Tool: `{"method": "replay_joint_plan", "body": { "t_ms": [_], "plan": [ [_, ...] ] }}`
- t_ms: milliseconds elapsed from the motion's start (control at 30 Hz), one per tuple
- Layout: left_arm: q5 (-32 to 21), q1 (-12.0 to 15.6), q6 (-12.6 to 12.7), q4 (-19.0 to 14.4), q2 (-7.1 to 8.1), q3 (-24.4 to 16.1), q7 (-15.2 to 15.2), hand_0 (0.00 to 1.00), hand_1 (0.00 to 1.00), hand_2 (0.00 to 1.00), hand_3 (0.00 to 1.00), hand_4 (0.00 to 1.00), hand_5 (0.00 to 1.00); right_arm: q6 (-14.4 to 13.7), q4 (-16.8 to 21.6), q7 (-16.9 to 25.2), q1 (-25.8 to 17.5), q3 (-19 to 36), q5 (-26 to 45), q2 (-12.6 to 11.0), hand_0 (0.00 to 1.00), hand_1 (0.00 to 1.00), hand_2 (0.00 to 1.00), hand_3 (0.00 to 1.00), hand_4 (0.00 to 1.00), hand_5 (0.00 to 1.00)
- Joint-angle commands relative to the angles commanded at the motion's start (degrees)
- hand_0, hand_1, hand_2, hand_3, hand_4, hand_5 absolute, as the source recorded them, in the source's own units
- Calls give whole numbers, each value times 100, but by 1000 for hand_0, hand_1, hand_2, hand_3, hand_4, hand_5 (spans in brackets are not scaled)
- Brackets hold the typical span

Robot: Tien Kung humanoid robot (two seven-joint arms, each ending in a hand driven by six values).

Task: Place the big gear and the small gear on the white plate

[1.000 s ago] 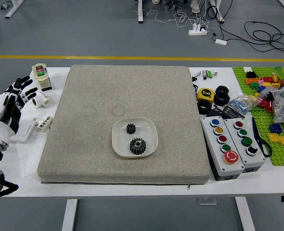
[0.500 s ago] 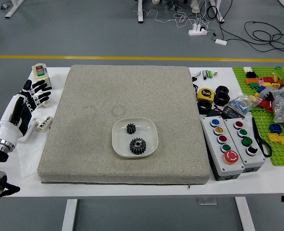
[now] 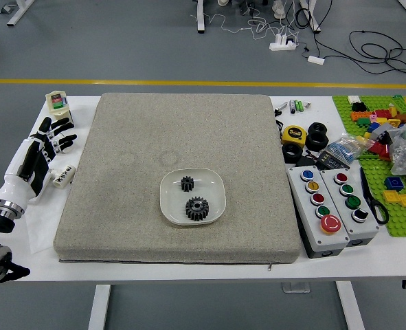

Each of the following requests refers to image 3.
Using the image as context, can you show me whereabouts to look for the black digital display module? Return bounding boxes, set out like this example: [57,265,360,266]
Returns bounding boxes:
[317,151,350,170]

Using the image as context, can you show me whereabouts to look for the grey four-button control box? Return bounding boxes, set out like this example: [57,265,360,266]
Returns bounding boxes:
[319,168,381,248]

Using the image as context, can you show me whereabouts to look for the grey five-button control box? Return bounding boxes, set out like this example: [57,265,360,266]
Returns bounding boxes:
[286,166,350,259]

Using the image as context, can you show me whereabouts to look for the big red building brick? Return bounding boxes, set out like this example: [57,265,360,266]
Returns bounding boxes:
[369,141,392,161]

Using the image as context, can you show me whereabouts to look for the blue square building brick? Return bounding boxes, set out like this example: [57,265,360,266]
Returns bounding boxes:
[384,176,405,190]

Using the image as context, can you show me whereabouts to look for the big black gear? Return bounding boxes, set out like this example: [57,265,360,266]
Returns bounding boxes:
[184,196,210,223]

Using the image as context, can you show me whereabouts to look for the black floor cable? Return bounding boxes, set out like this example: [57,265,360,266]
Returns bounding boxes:
[348,30,406,87]

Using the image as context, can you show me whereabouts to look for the beige switch box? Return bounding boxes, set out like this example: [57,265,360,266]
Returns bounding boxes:
[45,89,76,127]

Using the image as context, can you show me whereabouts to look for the white power strip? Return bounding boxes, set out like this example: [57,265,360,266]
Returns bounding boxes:
[269,33,298,52]

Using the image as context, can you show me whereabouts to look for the yellow tape measure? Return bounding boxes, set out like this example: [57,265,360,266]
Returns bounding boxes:
[280,124,307,146]

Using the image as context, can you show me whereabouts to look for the black rubber tyre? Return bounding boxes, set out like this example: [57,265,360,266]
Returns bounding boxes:
[306,132,329,151]
[282,142,305,163]
[308,122,328,138]

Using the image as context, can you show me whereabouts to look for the small black electronic part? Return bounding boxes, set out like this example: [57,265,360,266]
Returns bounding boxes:
[295,153,320,169]

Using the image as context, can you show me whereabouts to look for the white table leg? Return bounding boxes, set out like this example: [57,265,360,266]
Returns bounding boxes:
[336,281,365,330]
[87,284,111,330]

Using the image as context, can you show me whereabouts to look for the white square plate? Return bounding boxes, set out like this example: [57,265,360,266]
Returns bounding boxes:
[159,167,227,226]

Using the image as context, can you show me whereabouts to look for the small black gear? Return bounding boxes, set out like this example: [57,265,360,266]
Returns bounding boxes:
[179,175,196,192]

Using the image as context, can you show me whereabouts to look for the grey metal bracket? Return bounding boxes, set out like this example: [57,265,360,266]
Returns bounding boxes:
[280,281,311,294]

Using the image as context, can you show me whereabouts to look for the green building baseplate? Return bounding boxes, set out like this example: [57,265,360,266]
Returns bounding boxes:
[332,94,406,238]

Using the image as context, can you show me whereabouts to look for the grey-brown cushion mat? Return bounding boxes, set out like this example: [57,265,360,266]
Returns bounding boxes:
[53,91,302,265]

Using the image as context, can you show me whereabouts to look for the long green building brick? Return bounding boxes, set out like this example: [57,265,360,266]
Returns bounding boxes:
[391,94,406,114]

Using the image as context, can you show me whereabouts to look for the white floor cable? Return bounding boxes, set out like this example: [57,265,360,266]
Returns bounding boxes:
[190,12,302,41]

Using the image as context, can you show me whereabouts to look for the white pipe tee fitting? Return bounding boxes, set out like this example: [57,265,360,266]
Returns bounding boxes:
[49,163,78,189]

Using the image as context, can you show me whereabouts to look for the black scissors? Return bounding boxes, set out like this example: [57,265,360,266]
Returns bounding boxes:
[359,167,390,226]

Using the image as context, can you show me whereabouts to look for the clear bag of blue parts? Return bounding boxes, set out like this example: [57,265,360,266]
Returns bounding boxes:
[321,132,370,162]

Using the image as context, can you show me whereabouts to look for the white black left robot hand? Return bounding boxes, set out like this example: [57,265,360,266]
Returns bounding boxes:
[0,116,78,211]

